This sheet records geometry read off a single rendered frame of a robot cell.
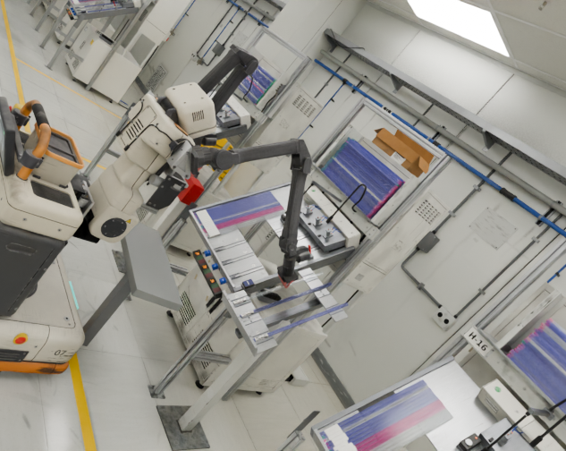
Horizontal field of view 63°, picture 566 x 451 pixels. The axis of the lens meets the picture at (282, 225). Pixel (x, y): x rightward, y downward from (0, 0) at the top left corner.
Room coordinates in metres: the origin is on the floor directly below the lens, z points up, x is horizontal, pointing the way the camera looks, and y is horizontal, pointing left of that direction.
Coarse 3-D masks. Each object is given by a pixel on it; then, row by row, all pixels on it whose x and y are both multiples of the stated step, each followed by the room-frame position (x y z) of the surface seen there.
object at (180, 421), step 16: (288, 320) 2.07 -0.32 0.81; (240, 368) 2.02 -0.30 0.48; (224, 384) 2.02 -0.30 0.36; (208, 400) 2.02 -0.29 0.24; (160, 416) 2.00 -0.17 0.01; (176, 416) 2.08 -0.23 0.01; (192, 416) 2.02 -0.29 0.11; (176, 432) 1.99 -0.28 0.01; (192, 432) 2.06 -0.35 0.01; (176, 448) 1.90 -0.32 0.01; (192, 448) 1.98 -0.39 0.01
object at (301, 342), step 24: (264, 264) 3.08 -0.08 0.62; (192, 288) 2.74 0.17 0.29; (288, 288) 3.03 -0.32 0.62; (192, 312) 2.64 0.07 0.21; (216, 312) 2.54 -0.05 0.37; (264, 312) 2.41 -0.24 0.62; (192, 336) 2.55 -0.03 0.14; (216, 336) 2.46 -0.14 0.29; (288, 336) 2.58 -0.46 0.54; (312, 336) 2.72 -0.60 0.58; (192, 360) 2.47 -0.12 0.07; (288, 360) 2.71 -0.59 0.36; (264, 384) 2.72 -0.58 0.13
